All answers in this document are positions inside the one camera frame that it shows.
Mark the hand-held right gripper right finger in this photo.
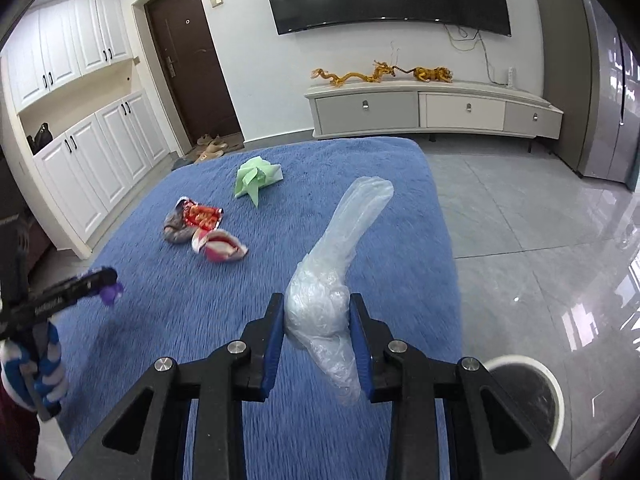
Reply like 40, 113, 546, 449
348, 293, 573, 480

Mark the white upper wall cabinet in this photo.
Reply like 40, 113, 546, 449
5, 0, 132, 113

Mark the red foil snack wrapper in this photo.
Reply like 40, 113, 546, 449
162, 197, 224, 246

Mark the golden tiger figurine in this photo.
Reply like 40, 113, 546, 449
412, 66, 454, 84

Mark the white round trash bin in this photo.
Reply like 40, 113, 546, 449
487, 355, 566, 453

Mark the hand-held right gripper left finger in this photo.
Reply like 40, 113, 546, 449
59, 292, 287, 480

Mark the blue fluffy blanket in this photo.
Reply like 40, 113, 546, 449
47, 140, 463, 480

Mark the thin black cable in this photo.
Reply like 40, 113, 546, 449
445, 22, 508, 86

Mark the small purple wrapper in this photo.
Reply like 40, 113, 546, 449
98, 282, 124, 306

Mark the clear plastic bag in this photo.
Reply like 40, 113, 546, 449
284, 176, 395, 408

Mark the white lower cabinet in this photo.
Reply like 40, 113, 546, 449
32, 91, 168, 256

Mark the dark brown entrance door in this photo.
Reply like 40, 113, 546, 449
144, 0, 245, 153

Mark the grey double door refrigerator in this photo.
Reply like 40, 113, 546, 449
525, 0, 640, 191

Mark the pink and white wrapper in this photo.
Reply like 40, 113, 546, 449
191, 227, 249, 262

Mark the green folded paper wrapper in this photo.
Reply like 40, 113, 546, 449
235, 156, 285, 208

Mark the person's left hand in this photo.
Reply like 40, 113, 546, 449
0, 321, 69, 413

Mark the dark wooden furniture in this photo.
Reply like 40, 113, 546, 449
0, 160, 51, 281

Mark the black handbag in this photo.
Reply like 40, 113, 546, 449
26, 122, 53, 155

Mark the white and grey television stand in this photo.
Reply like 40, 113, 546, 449
305, 80, 565, 153

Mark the long golden dragon figurine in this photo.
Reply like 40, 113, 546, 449
311, 67, 376, 86

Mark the small golden dragon figurine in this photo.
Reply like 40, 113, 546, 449
370, 60, 401, 81

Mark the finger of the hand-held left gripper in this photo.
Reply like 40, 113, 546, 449
65, 267, 119, 307

